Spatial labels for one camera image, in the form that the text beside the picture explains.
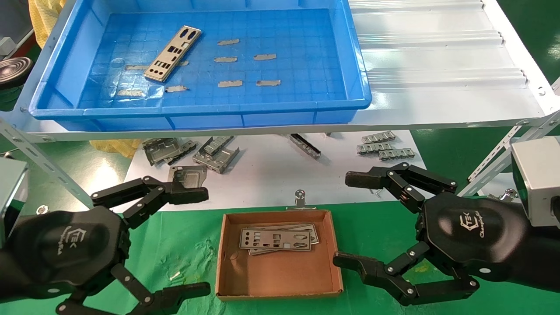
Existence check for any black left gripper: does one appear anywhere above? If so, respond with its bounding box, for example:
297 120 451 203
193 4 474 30
7 175 211 315

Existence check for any white perforated rack post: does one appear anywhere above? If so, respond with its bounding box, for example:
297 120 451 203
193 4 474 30
467 109 560 197
0 118 95 208

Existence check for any green table cloth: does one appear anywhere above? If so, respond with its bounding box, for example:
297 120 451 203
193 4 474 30
0 199 560 315

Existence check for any blue plastic tray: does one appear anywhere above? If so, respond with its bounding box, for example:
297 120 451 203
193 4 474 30
28 0 372 132

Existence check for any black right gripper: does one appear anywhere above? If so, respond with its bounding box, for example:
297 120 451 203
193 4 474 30
333 162 531 307

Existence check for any black round ribbed disc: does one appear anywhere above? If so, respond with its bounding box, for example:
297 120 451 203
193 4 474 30
0 56 34 91

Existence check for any long metal channel strip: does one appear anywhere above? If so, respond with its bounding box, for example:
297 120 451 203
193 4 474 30
287 133 322 158

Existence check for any small toothed metal strip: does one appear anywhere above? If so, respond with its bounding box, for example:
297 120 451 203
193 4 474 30
361 131 396 144
379 149 416 161
357 142 393 154

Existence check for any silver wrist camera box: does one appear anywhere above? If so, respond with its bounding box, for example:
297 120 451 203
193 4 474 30
511 136 560 228
0 157 29 246

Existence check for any silver IO shield plate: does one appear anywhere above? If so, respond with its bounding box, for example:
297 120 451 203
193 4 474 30
143 25 203 83
248 224 319 256
239 227 312 251

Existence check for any small grey metal bracket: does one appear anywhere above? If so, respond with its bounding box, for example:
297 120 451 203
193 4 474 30
203 136 235 154
166 140 198 165

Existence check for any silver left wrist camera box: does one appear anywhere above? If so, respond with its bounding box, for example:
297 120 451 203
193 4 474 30
0 157 29 246

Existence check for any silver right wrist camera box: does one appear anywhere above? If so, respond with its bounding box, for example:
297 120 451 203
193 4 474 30
511 136 560 228

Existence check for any shallow brown cardboard box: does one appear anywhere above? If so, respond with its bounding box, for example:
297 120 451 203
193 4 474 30
216 209 344 302

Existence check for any white flat shelf board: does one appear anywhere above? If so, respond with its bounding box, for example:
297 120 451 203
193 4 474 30
122 129 427 214

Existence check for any yellow mesh cloth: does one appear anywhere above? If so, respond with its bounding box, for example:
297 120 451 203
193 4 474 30
28 0 70 49

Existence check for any white ribbed shelf deck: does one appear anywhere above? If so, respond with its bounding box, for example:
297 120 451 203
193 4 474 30
0 0 560 143

